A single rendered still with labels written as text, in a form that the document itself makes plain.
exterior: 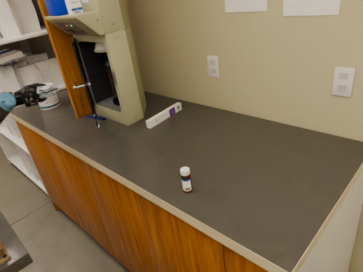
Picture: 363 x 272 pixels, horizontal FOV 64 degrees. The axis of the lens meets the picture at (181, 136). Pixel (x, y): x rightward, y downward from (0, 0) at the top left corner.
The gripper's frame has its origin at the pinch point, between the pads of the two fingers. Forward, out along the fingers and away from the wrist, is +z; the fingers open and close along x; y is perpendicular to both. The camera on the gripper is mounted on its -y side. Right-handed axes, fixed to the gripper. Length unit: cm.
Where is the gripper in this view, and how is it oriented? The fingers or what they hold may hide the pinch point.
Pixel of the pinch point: (55, 88)
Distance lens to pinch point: 156.0
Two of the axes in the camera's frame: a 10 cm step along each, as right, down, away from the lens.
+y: 3.4, 4.1, -8.5
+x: -1.3, -8.7, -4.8
